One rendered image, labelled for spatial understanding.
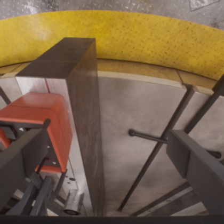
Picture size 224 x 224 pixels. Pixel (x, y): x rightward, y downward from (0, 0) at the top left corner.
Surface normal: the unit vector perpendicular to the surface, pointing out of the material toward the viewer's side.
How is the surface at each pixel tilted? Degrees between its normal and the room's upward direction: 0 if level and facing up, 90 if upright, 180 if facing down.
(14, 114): 97
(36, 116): 97
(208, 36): 0
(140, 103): 0
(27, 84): 0
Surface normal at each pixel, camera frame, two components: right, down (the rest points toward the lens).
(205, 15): -0.11, 0.63
